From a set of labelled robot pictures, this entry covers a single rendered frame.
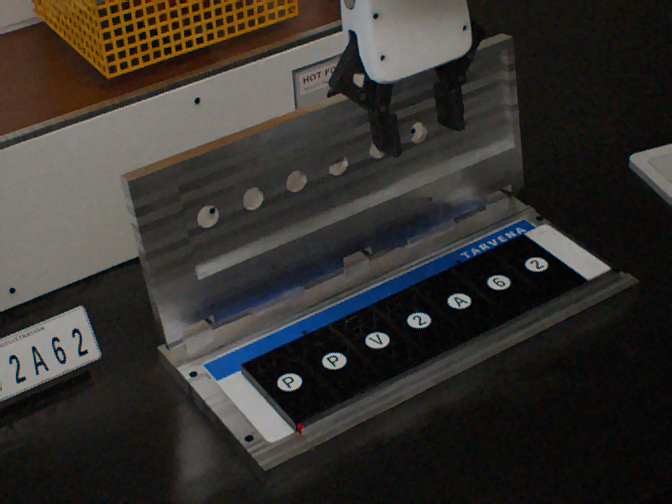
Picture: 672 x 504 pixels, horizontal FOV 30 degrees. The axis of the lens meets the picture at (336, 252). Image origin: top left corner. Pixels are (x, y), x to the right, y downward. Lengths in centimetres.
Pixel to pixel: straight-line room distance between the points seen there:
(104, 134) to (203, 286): 20
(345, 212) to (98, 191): 26
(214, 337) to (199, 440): 12
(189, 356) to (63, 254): 20
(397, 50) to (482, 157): 35
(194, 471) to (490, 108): 50
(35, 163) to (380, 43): 42
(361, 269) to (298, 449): 26
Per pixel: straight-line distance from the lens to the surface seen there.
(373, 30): 101
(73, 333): 124
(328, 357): 118
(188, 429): 118
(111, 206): 133
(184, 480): 113
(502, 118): 136
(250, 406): 116
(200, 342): 123
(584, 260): 131
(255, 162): 119
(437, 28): 104
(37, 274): 134
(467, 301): 124
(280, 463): 110
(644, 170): 149
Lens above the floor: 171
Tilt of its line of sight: 37 degrees down
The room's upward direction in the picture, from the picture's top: 4 degrees counter-clockwise
